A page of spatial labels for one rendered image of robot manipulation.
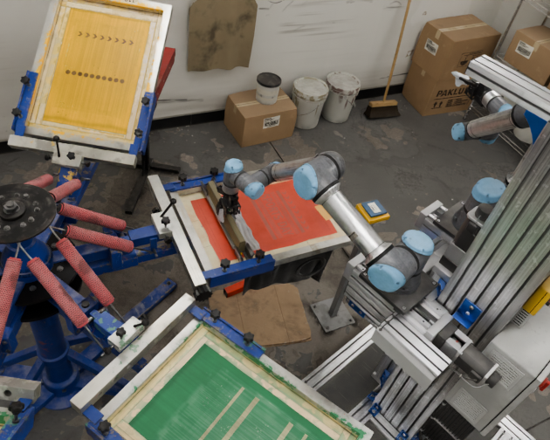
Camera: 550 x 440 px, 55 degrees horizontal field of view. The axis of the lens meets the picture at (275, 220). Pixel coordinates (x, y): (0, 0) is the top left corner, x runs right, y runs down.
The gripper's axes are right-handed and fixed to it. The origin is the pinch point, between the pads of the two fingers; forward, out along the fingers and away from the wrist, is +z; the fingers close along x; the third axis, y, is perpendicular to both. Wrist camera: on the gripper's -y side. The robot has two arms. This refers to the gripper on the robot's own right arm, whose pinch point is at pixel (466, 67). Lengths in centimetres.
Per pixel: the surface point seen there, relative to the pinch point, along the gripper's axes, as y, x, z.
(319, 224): 63, -72, -20
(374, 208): 66, -41, -15
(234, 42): 81, -66, 188
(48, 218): 12, -184, -32
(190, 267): 45, -138, -42
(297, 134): 167, -18, 169
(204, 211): 56, -125, -3
